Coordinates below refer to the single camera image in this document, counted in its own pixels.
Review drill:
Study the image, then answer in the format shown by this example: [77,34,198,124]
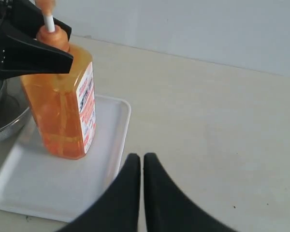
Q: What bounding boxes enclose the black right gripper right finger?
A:
[143,153,232,232]

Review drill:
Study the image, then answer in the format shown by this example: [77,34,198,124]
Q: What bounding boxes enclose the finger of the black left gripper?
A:
[0,34,73,77]
[4,0,72,39]

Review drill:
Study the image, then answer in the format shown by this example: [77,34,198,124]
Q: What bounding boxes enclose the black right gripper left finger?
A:
[60,154,141,232]

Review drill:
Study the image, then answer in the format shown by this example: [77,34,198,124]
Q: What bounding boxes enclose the orange dish soap pump bottle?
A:
[20,0,96,160]

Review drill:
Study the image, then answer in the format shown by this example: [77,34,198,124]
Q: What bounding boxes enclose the steel mesh strainer basket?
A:
[0,77,31,142]

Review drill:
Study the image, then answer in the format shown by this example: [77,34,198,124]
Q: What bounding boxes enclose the white rectangular plastic tray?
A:
[0,95,131,222]

